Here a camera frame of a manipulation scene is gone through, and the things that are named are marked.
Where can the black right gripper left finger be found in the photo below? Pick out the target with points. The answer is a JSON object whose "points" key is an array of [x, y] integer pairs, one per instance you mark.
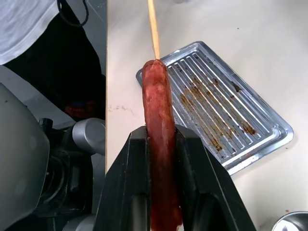
{"points": [[120, 183]]}

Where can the person in white shirt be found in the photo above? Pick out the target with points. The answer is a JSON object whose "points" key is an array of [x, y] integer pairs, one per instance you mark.
{"points": [[45, 48]]}

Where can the wooden skewer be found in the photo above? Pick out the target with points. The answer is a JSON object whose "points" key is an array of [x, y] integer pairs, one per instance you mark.
{"points": [[154, 26]]}

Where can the silver ribbed metal tray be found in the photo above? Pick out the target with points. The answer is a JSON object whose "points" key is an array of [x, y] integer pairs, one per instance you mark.
{"points": [[216, 101]]}

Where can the red-brown sausage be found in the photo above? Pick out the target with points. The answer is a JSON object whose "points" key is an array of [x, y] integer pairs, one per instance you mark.
{"points": [[160, 134]]}

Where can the silver metal bowl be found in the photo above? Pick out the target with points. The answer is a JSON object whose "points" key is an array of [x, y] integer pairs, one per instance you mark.
{"points": [[292, 222]]}

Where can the silver robot body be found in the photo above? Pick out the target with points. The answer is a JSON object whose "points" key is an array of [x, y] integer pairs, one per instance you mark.
{"points": [[29, 154]]}

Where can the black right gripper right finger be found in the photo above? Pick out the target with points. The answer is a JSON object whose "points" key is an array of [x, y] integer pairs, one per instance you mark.
{"points": [[209, 178]]}

